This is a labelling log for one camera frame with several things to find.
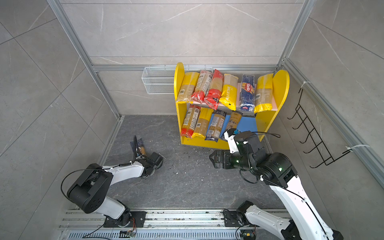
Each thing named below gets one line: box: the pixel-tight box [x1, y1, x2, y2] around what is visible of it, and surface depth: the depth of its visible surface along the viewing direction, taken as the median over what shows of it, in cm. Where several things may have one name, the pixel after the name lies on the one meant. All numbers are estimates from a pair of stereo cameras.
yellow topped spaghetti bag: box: [176, 72, 200, 103], surface depth 75 cm
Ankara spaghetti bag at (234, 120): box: [226, 111, 243, 131], surface depth 97 cm
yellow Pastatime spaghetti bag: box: [219, 73, 239, 111], surface depth 73 cm
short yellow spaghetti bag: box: [191, 107, 214, 138], surface depth 96 cm
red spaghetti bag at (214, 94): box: [203, 69, 224, 110], surface depth 72 cm
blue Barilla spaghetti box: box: [239, 73, 255, 112], surface depth 70 cm
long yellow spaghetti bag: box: [254, 73, 274, 114], surface depth 72 cm
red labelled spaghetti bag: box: [191, 70, 213, 103], surface depth 72 cm
